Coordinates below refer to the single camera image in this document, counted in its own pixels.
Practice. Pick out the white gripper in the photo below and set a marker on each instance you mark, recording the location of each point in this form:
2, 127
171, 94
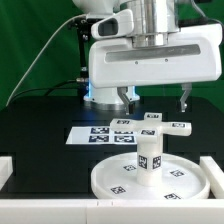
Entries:
191, 55

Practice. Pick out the white cross-shaped table base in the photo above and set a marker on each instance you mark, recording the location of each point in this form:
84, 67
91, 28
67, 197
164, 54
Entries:
152, 128

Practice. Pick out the white round table top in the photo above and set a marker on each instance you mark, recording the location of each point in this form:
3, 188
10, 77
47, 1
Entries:
130, 176

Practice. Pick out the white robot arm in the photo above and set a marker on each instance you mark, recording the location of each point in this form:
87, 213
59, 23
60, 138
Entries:
143, 43

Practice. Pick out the white fiducial marker sheet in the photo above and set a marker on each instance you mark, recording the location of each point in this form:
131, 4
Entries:
99, 135

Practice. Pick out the white right fence block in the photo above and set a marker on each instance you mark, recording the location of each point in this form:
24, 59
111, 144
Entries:
214, 174

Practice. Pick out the white fence block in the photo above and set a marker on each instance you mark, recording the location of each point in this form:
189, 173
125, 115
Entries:
214, 174
6, 169

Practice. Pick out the white left fence block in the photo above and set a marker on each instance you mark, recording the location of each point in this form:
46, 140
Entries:
6, 169

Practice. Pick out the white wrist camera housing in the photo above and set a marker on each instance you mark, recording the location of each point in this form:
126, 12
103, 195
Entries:
118, 25

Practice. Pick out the black camera on stand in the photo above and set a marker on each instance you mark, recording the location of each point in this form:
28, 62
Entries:
82, 24

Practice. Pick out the white front fence rail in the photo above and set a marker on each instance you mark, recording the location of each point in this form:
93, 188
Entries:
72, 211

